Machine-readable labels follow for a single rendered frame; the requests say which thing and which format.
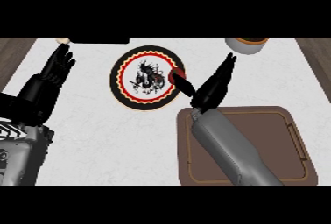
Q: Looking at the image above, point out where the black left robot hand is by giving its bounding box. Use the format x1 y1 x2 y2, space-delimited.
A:
0 43 79 127

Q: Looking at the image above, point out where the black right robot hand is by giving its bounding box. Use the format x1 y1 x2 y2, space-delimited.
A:
170 52 238 115

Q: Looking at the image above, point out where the red tomato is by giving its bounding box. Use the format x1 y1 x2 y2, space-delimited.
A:
169 67 188 84

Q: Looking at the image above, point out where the black patterned round plate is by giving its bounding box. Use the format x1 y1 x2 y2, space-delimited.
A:
108 45 187 112

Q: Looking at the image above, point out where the brown rectangular tray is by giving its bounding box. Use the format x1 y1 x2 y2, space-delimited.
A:
176 105 320 187

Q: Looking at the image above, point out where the white pot with orange rim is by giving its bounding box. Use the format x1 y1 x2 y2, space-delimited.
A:
224 37 271 55

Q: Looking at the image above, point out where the black flat appliance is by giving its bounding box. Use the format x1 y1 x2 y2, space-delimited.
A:
68 37 131 45

